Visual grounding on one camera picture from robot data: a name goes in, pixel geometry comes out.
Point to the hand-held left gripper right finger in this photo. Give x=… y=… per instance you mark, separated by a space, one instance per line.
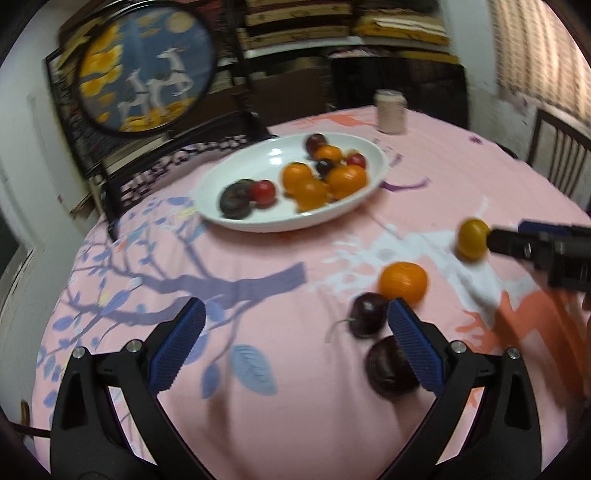
x=415 y=344

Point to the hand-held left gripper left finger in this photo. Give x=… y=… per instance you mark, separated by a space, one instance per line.
x=178 y=344

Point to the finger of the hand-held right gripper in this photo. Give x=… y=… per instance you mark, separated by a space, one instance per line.
x=512 y=244
x=545 y=227

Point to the yellow-orange small orange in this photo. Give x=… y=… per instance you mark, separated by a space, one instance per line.
x=472 y=238
x=310 y=194

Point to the dark cherry with stem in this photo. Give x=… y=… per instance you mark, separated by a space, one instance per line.
x=368 y=314

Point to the small round orange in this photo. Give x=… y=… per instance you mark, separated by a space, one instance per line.
x=295 y=177
x=403 y=281

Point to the dark brown water chestnut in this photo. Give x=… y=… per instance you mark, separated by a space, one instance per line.
x=235 y=201

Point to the white oval plate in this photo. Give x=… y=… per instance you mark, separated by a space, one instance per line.
x=272 y=217

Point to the red cherry tomato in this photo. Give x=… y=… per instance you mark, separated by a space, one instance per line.
x=356 y=160
x=263 y=191

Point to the large orange mandarin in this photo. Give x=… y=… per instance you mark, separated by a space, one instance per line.
x=348 y=180

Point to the small dark purple plum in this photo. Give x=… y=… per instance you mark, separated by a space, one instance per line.
x=325 y=167

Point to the small orange mandarin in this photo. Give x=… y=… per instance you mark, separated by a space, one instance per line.
x=328 y=153

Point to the large red plum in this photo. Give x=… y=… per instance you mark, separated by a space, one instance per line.
x=316 y=143

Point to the wooden slatted chair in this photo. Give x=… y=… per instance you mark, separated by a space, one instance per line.
x=563 y=152

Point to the pink printed tablecloth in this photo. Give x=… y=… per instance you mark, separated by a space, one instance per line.
x=258 y=286

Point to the black carved wooden chair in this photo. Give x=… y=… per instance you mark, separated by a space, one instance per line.
x=152 y=170

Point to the white lattice window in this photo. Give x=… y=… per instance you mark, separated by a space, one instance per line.
x=535 y=46

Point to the round deer painting table screen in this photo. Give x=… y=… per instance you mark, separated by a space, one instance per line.
x=145 y=69

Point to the shelf of wooden boxes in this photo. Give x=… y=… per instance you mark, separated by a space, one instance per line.
x=341 y=23

